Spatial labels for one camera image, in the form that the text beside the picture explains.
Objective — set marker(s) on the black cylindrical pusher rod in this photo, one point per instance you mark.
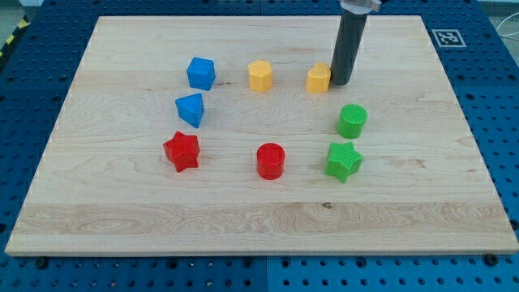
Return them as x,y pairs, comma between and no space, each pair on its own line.
349,36

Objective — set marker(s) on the silver metal rod mount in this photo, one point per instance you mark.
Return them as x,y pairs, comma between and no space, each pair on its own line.
360,7

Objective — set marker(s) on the yellow heart block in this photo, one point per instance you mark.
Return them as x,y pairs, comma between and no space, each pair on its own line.
318,78

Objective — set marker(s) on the white fiducial marker tag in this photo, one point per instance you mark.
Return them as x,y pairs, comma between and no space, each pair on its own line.
448,38

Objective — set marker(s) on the green cylinder block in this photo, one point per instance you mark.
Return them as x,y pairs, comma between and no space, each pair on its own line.
351,121

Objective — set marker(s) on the yellow hexagon block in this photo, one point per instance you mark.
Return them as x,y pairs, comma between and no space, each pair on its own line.
260,75

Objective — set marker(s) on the green star block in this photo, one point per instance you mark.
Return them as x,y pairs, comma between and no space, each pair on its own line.
342,161

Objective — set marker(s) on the red cylinder block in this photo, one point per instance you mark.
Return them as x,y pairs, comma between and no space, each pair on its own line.
270,159

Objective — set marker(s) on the blue cube block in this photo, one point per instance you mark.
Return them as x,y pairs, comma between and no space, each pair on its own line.
201,73

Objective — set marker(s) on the blue triangle block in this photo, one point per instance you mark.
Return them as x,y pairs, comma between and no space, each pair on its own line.
191,109

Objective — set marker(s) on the light wooden board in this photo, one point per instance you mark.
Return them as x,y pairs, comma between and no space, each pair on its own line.
104,186

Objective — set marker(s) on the red star block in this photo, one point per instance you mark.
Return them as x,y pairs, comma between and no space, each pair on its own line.
183,151

